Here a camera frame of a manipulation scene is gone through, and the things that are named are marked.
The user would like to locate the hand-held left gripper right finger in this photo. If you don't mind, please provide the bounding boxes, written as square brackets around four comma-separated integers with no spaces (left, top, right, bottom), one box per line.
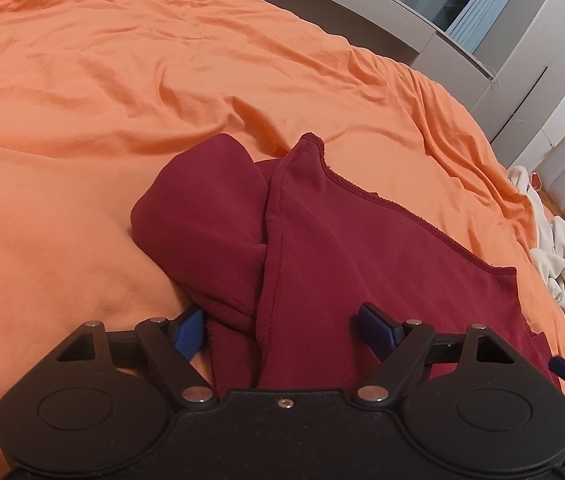
[355,302,515,404]

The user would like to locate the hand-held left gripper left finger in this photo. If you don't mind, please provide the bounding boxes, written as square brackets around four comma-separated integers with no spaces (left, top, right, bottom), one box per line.
[52,306,214,406]

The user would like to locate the maroon garment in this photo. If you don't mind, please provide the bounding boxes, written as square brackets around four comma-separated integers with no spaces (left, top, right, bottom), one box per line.
[130,132,563,396]

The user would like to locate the beige clothes pile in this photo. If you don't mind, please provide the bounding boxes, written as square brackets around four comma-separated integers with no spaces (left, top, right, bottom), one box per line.
[506,164,565,331]

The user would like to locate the orange bed sheet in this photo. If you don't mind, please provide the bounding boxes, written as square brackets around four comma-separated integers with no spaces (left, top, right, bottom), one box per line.
[0,0,565,480]

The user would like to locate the grey cabinet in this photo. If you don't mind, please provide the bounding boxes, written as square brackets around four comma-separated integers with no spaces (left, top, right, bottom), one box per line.
[196,0,565,161]

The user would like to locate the light blue hanging curtain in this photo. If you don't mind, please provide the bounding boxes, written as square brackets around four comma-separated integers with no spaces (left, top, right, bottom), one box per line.
[446,0,530,57]

